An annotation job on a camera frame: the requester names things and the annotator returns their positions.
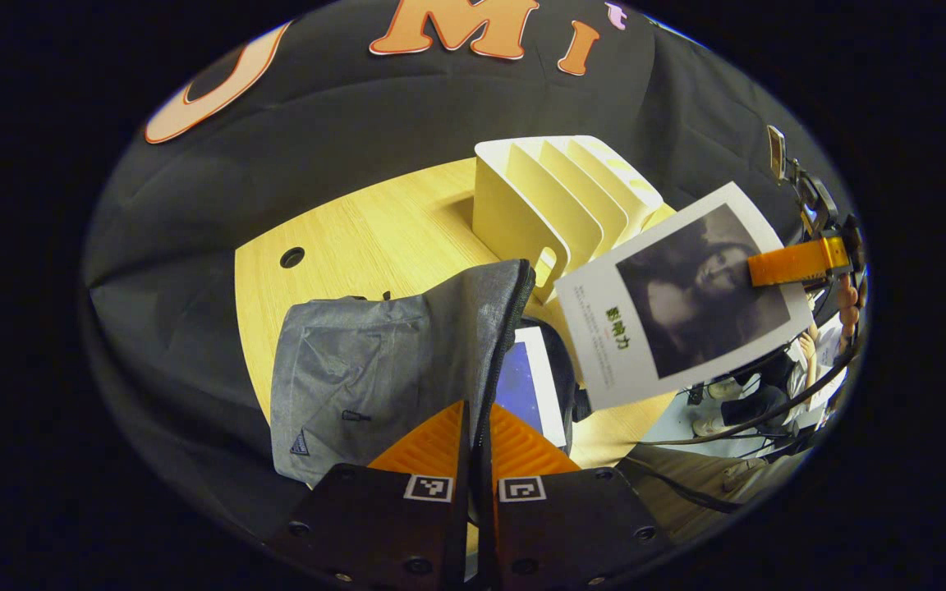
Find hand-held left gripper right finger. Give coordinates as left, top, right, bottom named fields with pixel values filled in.
left=473, top=401, right=673, bottom=589

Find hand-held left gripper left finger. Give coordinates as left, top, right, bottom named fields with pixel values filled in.
left=266, top=400, right=472, bottom=589

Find blue cover book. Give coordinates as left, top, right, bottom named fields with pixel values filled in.
left=494, top=326, right=570, bottom=449

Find grey schoolbag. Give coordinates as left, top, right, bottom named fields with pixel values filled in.
left=268, top=259, right=582, bottom=487

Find white spine book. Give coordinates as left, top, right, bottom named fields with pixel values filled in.
left=553, top=181, right=817, bottom=412

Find cream plastic bookshelf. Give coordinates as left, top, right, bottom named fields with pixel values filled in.
left=471, top=135, right=677, bottom=311

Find black backdrop cloth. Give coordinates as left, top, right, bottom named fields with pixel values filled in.
left=83, top=0, right=860, bottom=543

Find black cable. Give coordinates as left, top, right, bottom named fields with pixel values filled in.
left=627, top=324, right=866, bottom=449
left=619, top=454, right=743, bottom=515

